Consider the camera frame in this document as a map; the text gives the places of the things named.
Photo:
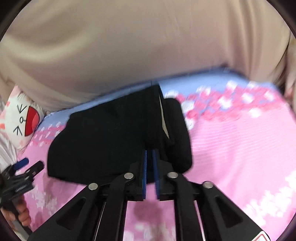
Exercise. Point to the left hand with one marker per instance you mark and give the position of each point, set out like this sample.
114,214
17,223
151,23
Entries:
24,215

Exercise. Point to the black pants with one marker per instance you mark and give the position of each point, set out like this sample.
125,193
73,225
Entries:
100,143

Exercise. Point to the pink floral bed sheet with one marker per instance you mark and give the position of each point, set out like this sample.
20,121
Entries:
242,138

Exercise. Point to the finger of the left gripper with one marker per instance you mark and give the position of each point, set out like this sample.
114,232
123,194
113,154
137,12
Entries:
34,170
20,164

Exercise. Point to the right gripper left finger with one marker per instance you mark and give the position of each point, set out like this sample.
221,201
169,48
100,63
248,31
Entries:
97,213

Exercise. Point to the beige curtain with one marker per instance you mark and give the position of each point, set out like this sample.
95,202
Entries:
64,53

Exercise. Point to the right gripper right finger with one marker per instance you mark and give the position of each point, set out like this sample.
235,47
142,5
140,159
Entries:
202,211

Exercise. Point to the cartoon cat face pillow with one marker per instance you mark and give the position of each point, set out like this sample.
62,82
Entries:
20,118

